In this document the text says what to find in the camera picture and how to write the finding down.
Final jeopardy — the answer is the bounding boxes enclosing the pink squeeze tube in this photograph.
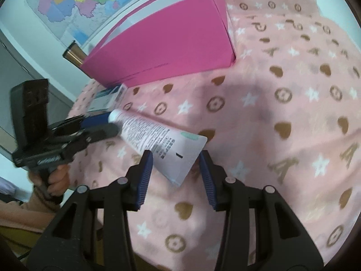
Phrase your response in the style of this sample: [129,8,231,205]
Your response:
[108,109,208,187]

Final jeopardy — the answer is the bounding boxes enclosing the pink printed blanket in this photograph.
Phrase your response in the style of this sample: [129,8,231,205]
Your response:
[67,0,361,271]

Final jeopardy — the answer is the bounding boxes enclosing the pink cardboard box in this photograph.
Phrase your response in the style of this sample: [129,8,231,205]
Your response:
[80,0,237,89]

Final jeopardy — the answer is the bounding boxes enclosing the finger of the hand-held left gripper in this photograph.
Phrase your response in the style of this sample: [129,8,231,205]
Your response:
[49,112,112,132]
[53,124,120,148]

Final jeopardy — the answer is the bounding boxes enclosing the white and blue carton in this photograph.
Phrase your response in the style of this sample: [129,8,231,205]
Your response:
[87,83,127,114]

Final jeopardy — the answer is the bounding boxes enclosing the person's left hand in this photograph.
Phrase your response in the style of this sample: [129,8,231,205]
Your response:
[28,164,71,204]

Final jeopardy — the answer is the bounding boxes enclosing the colourful wall map poster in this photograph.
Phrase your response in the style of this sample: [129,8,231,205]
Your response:
[27,0,195,47]

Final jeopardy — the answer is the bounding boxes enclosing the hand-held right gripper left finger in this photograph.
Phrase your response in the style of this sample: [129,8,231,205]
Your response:
[27,150,153,271]

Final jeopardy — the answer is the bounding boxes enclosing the brown metal tumbler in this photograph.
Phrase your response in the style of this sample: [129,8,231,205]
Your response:
[62,41,87,66]

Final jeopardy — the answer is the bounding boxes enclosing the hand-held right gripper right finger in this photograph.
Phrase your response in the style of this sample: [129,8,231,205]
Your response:
[199,150,325,271]

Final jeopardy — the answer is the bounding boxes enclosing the person's left forearm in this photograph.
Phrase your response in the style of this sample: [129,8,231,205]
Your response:
[0,186,61,233]

